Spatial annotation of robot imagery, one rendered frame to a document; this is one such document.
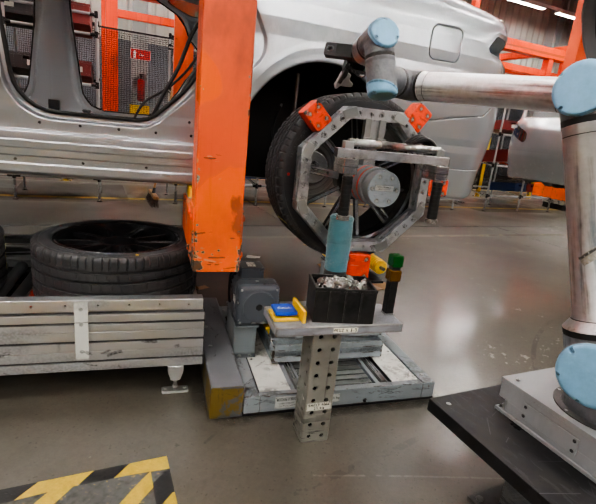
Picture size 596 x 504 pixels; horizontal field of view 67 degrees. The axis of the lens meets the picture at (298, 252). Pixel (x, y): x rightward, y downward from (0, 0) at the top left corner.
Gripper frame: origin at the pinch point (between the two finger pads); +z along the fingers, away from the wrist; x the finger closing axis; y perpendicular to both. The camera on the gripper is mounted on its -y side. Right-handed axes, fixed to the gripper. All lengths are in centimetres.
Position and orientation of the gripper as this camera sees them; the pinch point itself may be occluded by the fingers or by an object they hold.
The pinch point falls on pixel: (337, 70)
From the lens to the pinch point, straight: 179.0
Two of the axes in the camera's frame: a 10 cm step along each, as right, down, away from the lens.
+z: -2.5, -0.5, 9.7
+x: 2.3, -9.7, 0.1
